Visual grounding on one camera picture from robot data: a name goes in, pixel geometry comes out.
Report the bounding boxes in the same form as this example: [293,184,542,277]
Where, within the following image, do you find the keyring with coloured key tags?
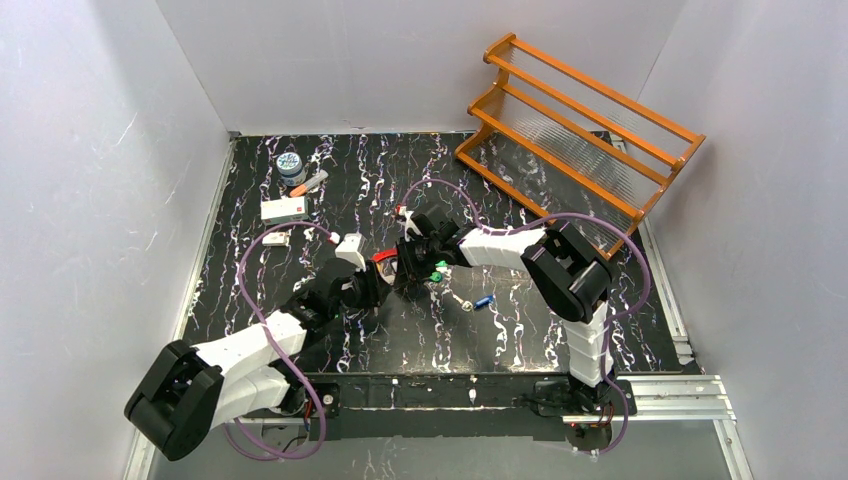
[372,248,448,285]

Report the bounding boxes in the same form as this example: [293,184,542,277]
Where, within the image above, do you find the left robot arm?
[124,258,393,461]

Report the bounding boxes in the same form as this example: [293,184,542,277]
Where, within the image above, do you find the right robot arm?
[394,204,613,388]

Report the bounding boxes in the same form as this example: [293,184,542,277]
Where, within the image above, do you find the key with blue tag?
[456,295,494,312]

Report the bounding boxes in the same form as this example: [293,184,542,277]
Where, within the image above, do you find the small white flat box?
[261,231,290,247]

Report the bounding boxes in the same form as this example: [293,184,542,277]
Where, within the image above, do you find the white medicine box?
[260,197,309,225]

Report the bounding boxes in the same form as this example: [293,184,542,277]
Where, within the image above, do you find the orange and white tube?
[289,170,329,198]

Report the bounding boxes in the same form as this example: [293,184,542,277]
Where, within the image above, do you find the round blue-white jar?
[275,151,307,187]

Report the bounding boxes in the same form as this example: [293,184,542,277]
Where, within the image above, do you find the orange wooden shelf rack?
[455,33,706,235]

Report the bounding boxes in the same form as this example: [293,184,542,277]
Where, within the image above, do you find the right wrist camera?
[395,205,423,242]

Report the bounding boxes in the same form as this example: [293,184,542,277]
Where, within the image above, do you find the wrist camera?
[395,205,423,242]
[330,232,366,271]

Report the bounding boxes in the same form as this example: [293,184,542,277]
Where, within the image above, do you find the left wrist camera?
[330,232,366,271]

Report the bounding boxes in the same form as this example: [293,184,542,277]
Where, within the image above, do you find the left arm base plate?
[244,382,340,420]

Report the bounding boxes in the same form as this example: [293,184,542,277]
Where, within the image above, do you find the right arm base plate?
[515,377,638,421]

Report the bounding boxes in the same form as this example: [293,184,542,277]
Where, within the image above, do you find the aluminium rail frame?
[126,373,752,479]

